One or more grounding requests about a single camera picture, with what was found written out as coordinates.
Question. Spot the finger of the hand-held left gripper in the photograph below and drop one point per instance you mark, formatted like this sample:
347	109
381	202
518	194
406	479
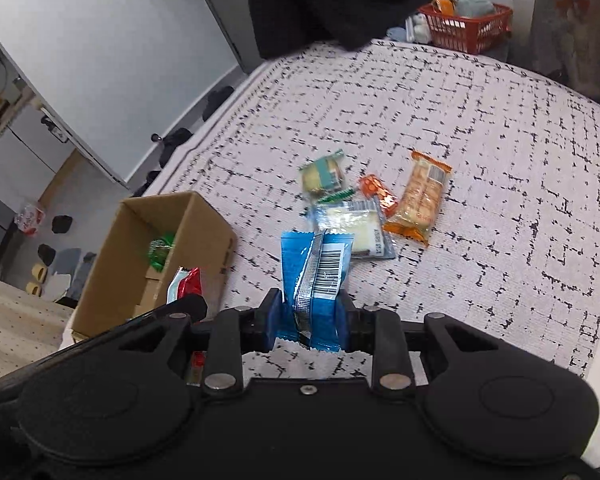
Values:
194	306

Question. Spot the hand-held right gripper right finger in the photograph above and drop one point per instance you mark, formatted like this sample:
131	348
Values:
342	320

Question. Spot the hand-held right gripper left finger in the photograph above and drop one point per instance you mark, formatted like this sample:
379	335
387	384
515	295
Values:
272	320

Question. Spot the red snack packet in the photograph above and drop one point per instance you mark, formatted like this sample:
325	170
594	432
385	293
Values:
187	282

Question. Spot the bright green snack packet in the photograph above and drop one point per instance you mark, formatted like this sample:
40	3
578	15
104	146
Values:
161	252

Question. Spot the blue snack packet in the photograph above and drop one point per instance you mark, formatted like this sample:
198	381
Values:
292	260

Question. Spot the brown cardboard box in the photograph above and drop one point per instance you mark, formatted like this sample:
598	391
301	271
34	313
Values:
200	230

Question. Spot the clear white snack packet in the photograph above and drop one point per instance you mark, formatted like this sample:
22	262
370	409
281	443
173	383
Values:
352	222

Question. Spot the small orange snack packet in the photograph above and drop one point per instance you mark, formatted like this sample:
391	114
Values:
375	190

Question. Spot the large orange biscuit packet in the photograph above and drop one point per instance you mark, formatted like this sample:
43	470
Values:
417	200

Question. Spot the teal yellow snack packet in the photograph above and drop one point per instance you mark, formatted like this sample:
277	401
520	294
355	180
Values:
322	172

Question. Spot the beige dotted fabric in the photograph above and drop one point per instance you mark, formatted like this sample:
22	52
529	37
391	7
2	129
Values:
15	325

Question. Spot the yellow slipper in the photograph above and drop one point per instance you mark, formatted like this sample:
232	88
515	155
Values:
41	273
33	288

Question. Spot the blue grey rug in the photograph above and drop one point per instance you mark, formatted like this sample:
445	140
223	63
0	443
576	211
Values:
70	260

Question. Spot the small black slipper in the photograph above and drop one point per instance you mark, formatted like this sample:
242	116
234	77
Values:
46	254
62	223

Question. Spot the red white plastic bag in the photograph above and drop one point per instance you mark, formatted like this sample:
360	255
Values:
30	220

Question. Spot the black shoe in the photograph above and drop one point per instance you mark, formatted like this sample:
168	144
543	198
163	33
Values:
175	139

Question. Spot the white cabinet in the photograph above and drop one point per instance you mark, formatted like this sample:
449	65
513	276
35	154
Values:
25	160

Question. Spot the red plastic basket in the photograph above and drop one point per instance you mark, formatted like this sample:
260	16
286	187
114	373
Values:
472	35

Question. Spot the black jacket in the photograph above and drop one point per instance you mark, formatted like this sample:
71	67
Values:
330	5

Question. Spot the grey cloth in basket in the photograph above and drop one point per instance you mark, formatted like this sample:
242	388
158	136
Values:
475	5

